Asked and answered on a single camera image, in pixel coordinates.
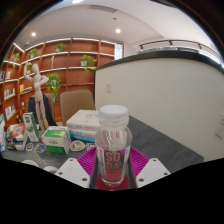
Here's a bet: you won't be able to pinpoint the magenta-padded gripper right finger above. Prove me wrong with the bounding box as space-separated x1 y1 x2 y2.
128 147 172 189

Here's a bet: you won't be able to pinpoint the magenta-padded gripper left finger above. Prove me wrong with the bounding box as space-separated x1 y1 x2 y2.
54 147 99 189

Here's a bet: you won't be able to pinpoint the clear bottle with pink label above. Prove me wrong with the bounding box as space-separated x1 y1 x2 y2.
94 104 133 188

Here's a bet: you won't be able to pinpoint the green and white tissue box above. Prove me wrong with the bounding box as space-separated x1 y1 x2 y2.
41 125 72 155

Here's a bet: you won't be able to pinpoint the stack of flat white boxes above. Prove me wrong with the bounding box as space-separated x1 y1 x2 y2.
65 109 101 144

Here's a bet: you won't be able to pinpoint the tan upholstered chair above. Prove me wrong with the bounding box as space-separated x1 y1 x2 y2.
59 89 97 127

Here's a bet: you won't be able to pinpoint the book with orange circle cover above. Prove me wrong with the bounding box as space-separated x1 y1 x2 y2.
11 123 27 138

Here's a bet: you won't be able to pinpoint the white partition with black top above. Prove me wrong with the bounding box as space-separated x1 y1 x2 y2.
94 49 224 163

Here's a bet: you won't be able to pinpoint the wooden artist mannequin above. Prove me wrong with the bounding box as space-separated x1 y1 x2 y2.
23 63 50 133

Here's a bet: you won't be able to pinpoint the orange wooden shelf unit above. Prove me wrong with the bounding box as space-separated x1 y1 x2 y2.
0 37 125 134

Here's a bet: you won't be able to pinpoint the ceiling lights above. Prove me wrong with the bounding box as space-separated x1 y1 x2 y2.
29 0 123 38

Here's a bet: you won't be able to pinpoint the white wall socket plate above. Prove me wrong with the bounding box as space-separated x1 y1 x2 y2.
214 111 224 140

